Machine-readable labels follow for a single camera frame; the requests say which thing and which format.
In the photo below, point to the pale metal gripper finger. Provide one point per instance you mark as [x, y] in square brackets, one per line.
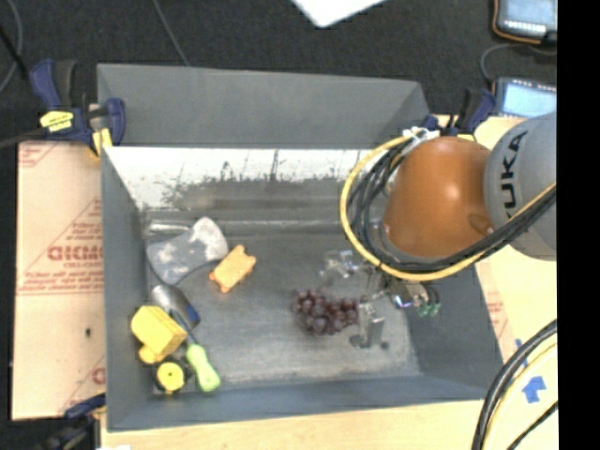
[341, 261]
[371, 327]

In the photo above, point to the purple grape bunch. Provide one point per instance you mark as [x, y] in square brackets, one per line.
[323, 314]

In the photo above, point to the orange waffle-shaped sponge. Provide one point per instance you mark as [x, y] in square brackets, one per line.
[233, 268]

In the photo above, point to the grey metal bin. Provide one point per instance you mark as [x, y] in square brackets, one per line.
[262, 345]

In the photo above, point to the grey white crumpled pouch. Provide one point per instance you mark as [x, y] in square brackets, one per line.
[187, 251]

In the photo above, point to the grey and blue computer mouse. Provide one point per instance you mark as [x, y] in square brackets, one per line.
[175, 304]

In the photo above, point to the yellow block-shaped toy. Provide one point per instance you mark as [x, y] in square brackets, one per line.
[157, 330]

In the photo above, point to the yellow and black round wheel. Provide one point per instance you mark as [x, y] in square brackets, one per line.
[169, 376]

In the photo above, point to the brown cardboard board red print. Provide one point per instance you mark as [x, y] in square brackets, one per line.
[56, 307]

